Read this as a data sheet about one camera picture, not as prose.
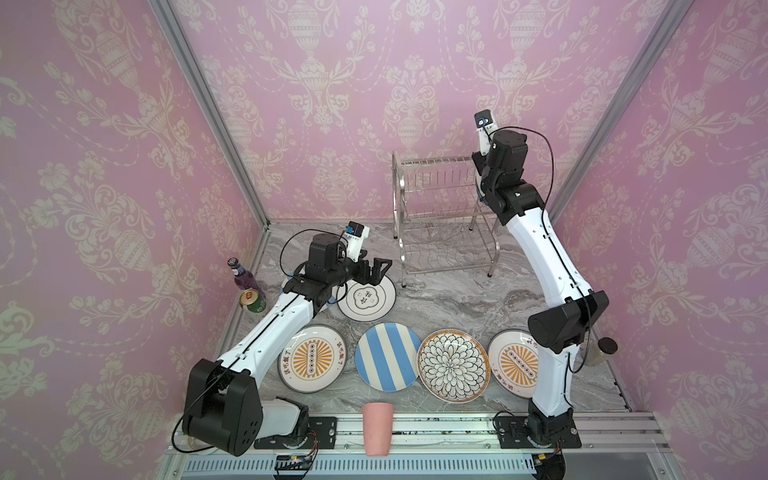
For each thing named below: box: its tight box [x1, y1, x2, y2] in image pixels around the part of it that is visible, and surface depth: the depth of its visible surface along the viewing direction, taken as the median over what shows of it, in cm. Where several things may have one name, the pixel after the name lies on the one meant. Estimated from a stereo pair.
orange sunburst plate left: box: [277, 324, 348, 394], surface depth 87 cm
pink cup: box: [363, 402, 394, 457], surface depth 72 cm
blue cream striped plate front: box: [355, 323, 421, 392], surface depth 88 cm
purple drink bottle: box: [227, 257, 263, 293], surface depth 89 cm
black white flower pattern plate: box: [417, 329, 491, 404], surface depth 85 cm
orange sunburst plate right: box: [487, 328, 538, 399], surface depth 86 cm
